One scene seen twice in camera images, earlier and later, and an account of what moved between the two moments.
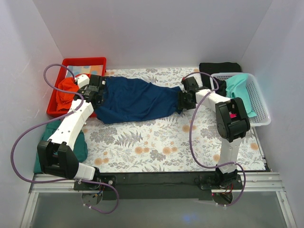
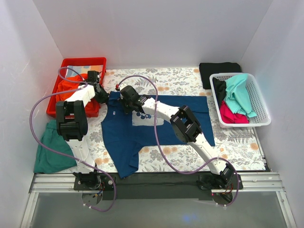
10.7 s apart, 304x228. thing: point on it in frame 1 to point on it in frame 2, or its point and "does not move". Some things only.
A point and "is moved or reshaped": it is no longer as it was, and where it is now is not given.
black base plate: [168, 185] does not move
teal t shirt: [236, 87] does not move
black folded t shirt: [214, 67] does not move
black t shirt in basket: [222, 86] does not move
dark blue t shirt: [127, 99] is moved or reshaped
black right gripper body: [182, 100] to [127, 106]
